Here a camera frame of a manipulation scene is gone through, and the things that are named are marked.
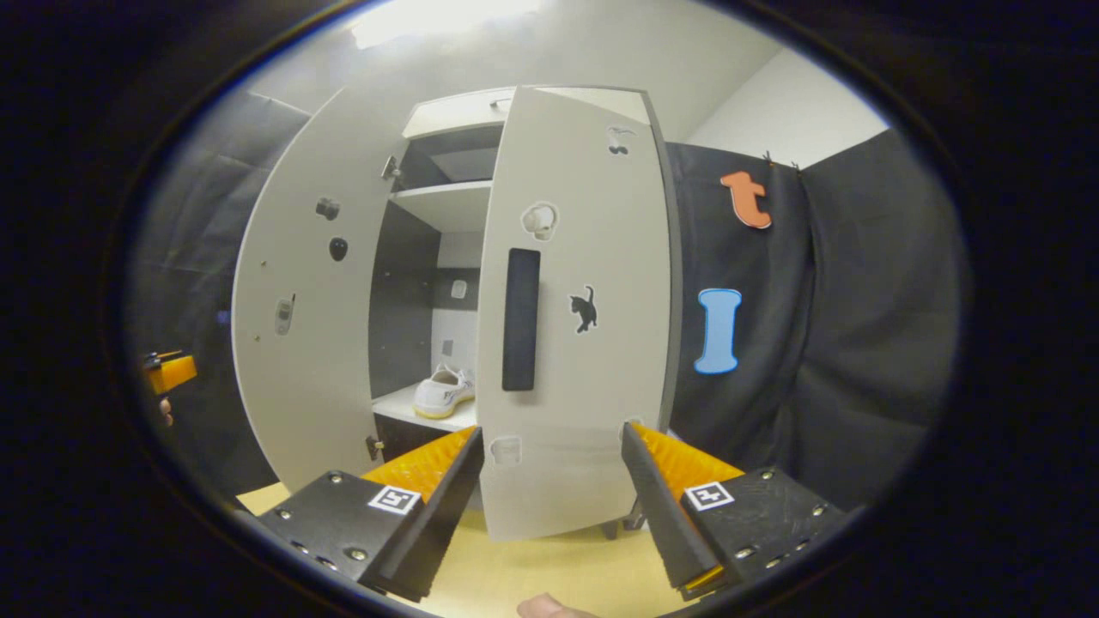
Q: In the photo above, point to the ceiling light panel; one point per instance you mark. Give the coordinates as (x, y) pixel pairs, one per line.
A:
(446, 17)

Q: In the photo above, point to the white cabinet drawer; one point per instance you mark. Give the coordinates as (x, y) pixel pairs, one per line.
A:
(446, 112)

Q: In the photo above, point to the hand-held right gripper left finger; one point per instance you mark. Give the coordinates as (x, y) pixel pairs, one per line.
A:
(442, 524)

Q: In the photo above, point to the white shoe cabinet door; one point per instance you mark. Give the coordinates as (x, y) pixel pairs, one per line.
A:
(309, 412)
(601, 215)

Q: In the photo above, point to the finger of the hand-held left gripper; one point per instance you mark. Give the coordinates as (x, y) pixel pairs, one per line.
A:
(176, 373)

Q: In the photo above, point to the black backdrop cloth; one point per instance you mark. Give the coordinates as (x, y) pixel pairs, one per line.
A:
(197, 215)
(859, 343)

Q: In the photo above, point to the white canvas shoe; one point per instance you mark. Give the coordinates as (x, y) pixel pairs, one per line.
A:
(438, 396)

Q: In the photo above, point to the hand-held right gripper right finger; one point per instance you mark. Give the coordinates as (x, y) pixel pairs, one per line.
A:
(661, 515)

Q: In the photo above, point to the white shoe cabinet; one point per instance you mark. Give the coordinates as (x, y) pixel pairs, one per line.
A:
(446, 206)

